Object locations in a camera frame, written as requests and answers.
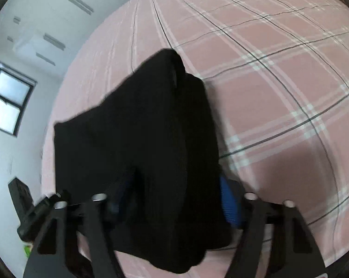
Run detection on white wardrobe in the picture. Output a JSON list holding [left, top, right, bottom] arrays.
[[0, 0, 143, 79]]

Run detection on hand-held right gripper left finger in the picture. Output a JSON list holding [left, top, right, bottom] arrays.
[[23, 174, 140, 278]]

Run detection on pink plaid bed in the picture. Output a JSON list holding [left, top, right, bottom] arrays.
[[40, 0, 349, 275]]

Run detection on black-framed window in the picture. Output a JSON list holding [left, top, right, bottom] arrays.
[[0, 57, 37, 137]]

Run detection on black pants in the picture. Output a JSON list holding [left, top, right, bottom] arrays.
[[53, 48, 236, 274]]

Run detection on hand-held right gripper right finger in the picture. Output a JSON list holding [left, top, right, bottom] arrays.
[[219, 177, 327, 278]]

